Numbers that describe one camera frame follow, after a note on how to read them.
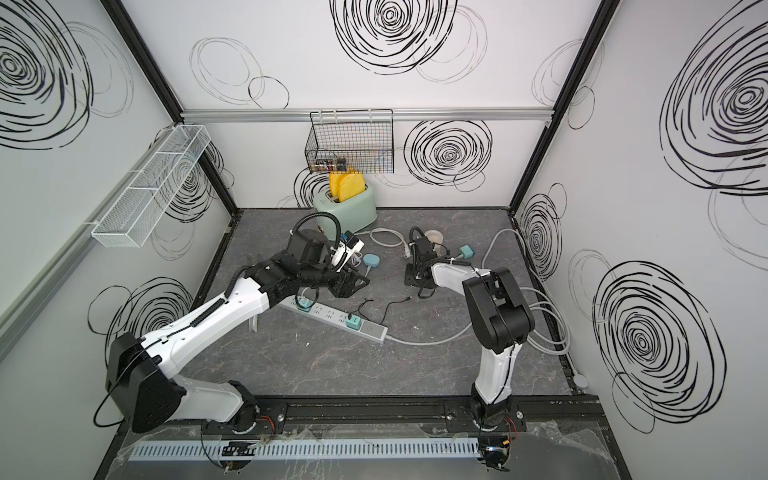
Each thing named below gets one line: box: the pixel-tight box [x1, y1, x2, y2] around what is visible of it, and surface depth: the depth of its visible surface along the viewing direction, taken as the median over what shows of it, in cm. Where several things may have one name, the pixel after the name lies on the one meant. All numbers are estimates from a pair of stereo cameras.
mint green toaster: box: [314, 185, 378, 241], surface depth 104 cm
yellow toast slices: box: [329, 171, 366, 203], surface depth 104 cm
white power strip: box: [279, 295, 389, 344], surface depth 89 cm
